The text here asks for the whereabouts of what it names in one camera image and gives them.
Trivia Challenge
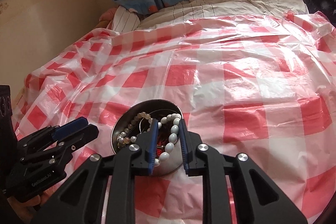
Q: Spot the white bead bracelet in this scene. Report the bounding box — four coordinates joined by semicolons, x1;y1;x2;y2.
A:
153;113;182;167

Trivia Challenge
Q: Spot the left hand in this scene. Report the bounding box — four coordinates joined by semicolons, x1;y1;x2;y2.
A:
7;188;54;223

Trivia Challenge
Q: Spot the round silver metal tin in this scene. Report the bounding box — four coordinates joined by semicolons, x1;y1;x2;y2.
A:
110;99;183;176

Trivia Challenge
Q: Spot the red white checkered plastic sheet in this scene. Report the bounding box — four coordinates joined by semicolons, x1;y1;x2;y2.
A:
13;13;335;223

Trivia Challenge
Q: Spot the pink stuffed toy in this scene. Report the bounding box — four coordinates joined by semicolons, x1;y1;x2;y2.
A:
96;7;117;28

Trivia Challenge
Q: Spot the striped pillow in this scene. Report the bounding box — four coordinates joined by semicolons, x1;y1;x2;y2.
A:
108;6;140;34

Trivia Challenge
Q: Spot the striped white bedsheet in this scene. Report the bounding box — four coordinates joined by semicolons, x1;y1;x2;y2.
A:
137;0;309;30

